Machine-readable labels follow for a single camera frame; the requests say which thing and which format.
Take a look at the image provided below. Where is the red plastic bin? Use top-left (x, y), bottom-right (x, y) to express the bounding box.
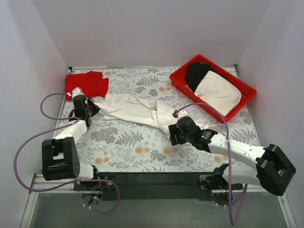
top-left (169, 54), bottom-right (257, 124)

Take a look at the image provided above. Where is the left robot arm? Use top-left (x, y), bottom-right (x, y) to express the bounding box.
top-left (42, 95), bottom-right (101, 190)

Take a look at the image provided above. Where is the white t shirt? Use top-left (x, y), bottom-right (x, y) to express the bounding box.
top-left (96, 94), bottom-right (178, 137)

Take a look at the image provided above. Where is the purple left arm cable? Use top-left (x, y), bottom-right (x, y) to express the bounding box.
top-left (14, 92), bottom-right (121, 214)

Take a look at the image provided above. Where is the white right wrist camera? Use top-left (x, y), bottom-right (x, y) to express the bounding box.
top-left (172, 110), bottom-right (188, 119)

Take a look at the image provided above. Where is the red folded t shirt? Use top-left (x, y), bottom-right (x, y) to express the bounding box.
top-left (65, 71), bottom-right (109, 97)

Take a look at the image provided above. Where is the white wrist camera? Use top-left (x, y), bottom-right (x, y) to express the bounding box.
top-left (172, 110), bottom-right (188, 119)
top-left (71, 87), bottom-right (84, 99)

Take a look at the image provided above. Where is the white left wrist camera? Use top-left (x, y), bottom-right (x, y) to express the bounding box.
top-left (71, 87), bottom-right (84, 99)

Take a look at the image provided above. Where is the floral table mat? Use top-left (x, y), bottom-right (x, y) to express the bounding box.
top-left (48, 67), bottom-right (264, 173)

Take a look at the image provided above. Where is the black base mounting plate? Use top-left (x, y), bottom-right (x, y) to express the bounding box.
top-left (73, 172), bottom-right (243, 200)

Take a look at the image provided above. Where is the cream folded t shirt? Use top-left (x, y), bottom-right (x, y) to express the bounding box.
top-left (194, 71), bottom-right (242, 116)

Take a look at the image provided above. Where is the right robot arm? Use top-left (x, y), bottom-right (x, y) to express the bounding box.
top-left (169, 116), bottom-right (296, 196)

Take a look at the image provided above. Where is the black t shirt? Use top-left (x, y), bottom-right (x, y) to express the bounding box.
top-left (185, 62), bottom-right (216, 92)

